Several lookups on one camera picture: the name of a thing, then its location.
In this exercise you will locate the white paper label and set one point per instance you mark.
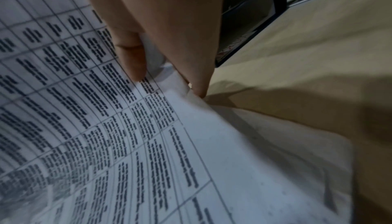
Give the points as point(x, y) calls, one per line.
point(237, 42)

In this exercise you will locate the stack of printed paper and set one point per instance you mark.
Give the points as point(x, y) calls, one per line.
point(122, 145)

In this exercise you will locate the person's right hand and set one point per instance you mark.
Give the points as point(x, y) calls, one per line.
point(171, 19)

